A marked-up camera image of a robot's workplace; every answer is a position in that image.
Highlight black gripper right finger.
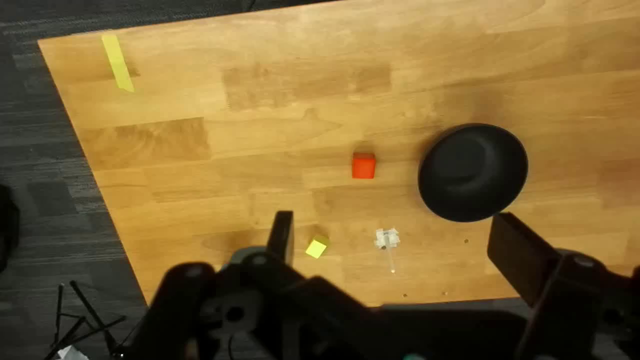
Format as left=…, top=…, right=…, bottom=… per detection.
left=486, top=212, right=565, bottom=308

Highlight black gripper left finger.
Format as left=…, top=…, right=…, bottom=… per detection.
left=264, top=210, right=296, bottom=266

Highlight yellow cube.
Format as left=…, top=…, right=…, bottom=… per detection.
left=305, top=237, right=331, bottom=260

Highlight orange cube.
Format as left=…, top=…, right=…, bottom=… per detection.
left=351, top=151, right=379, bottom=180

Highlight black bowl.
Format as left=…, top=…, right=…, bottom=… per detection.
left=416, top=121, right=530, bottom=223

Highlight clear plastic stand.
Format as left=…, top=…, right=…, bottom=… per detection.
left=374, top=226, right=402, bottom=251

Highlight black tripod legs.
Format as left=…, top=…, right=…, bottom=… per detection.
left=42, top=277, right=129, bottom=360

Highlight yellow tape strip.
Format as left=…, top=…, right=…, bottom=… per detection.
left=101, top=32, right=137, bottom=94

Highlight black rounded object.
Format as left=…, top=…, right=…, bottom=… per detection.
left=0, top=183, right=22, bottom=271

